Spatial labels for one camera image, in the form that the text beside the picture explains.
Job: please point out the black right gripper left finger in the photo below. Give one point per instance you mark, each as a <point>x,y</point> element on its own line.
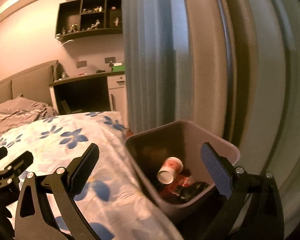
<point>34,218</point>

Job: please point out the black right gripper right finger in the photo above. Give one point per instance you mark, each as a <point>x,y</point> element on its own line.
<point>252,209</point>

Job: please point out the red white paper cup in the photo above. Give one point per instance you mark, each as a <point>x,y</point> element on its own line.
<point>171,167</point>

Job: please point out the red snack bag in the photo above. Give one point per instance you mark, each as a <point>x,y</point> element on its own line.
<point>175,187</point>

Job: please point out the beige trash bin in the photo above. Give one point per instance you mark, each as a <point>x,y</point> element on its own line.
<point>169,156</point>

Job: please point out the floral white blue bedsheet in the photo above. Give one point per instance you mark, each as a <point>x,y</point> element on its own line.
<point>111,200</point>

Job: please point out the grey upholstered headboard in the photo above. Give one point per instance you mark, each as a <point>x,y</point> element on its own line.
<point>32,83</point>

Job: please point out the dark desk with white drawers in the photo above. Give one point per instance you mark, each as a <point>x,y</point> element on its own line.
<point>104,91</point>

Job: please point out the green box on desk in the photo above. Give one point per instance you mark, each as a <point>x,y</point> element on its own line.
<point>118,67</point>

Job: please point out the blue grey curtain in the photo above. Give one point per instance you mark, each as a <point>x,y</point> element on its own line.
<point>233,68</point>

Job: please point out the dark wall shelf unit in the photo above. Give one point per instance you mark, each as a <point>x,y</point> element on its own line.
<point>85,18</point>

